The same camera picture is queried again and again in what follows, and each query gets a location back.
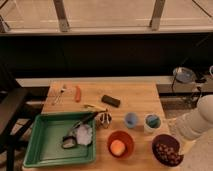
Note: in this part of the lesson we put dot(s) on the orange pepper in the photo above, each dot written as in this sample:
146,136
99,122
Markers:
78,94

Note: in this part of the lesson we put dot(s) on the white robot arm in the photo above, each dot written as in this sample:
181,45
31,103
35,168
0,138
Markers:
195,132

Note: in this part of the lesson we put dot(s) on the blue plastic cup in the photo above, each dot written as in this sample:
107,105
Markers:
130,120

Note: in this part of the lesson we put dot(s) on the white cup with teal object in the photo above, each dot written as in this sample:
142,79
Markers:
151,123

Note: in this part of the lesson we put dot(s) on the black rectangular block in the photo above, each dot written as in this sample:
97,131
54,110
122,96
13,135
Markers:
110,100

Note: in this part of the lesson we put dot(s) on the metal fork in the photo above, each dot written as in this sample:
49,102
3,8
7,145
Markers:
59,95

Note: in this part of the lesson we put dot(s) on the white crumpled cloth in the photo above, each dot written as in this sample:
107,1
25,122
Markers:
84,135

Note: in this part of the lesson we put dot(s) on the orange ball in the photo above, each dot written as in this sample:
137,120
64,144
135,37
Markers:
117,147

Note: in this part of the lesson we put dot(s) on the orange bowl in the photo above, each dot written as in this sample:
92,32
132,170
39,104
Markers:
126,139

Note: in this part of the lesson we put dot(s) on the black white small object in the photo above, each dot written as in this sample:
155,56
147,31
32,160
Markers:
69,142

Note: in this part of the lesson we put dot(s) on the blue metal pan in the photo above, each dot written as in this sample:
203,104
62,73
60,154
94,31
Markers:
184,75

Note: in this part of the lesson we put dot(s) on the dark brown bowl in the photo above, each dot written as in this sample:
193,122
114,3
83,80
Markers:
166,150

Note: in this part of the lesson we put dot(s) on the green plastic tray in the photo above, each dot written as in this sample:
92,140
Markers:
45,144

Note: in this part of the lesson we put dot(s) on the black chair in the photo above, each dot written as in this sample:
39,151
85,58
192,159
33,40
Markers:
12,102

